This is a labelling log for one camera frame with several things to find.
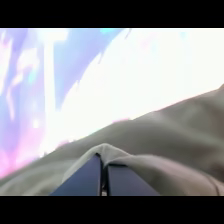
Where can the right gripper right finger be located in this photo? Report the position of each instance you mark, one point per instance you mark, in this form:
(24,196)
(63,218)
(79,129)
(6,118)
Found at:
(128,181)

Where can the grey-brown garment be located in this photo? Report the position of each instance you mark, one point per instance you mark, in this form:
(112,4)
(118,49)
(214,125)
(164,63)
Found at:
(166,146)

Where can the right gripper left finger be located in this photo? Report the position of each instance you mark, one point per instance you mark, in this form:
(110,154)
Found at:
(85,180)

